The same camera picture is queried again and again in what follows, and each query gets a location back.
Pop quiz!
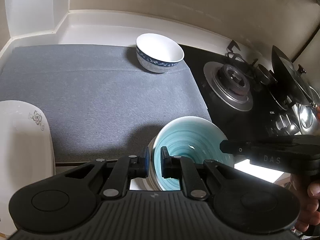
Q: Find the grey counter mat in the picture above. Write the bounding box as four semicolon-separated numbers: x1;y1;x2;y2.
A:
1;45;209;163

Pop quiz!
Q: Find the large white floral plate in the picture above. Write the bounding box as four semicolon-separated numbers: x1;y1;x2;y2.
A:
1;100;55;236

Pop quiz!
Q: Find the blue white patterned bowl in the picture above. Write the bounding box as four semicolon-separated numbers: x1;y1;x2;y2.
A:
136;33;184;74

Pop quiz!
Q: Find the black gas stove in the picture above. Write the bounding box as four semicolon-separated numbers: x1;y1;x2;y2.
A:
183;41;302;140

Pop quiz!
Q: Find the teal glazed bowl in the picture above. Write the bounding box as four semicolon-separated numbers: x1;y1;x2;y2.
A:
149;116;234;191

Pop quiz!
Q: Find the person right hand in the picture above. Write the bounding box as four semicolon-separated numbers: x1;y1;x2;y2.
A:
290;174;319;232

